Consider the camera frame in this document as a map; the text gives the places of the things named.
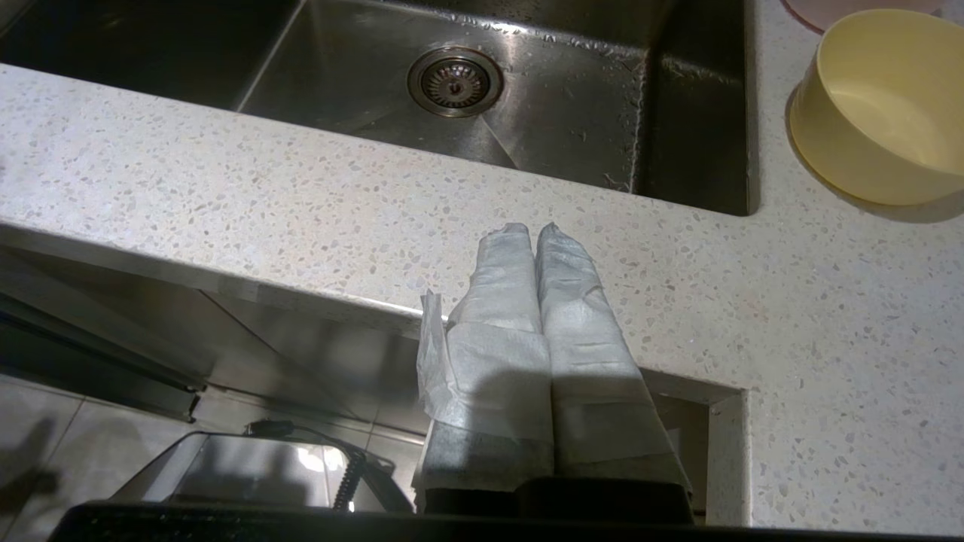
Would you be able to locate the black coiled cable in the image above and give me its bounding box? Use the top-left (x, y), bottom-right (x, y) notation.
top-left (245, 420), bottom-right (398, 514)

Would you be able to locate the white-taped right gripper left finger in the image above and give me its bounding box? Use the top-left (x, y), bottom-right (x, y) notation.
top-left (413, 222), bottom-right (556, 514)

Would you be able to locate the stainless steel sink basin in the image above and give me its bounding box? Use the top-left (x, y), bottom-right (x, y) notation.
top-left (0, 0), bottom-right (755, 218)

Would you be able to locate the round metal drain strainer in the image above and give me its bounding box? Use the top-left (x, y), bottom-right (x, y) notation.
top-left (407, 47), bottom-right (504, 118)

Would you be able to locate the yellow plastic bowl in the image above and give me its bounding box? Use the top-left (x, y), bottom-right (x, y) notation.
top-left (787, 9), bottom-right (964, 208)

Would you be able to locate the grey base cabinet under counter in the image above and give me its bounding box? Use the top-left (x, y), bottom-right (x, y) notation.
top-left (0, 226), bottom-right (748, 528)

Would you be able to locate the grey robot base chassis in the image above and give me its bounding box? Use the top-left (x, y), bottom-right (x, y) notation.
top-left (113, 431), bottom-right (415, 517)

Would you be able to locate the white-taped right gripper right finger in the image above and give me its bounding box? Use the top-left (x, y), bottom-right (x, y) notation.
top-left (533, 222), bottom-right (695, 524)

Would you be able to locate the pink plastic bowl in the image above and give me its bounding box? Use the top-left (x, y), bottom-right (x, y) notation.
top-left (779, 0), bottom-right (951, 35)

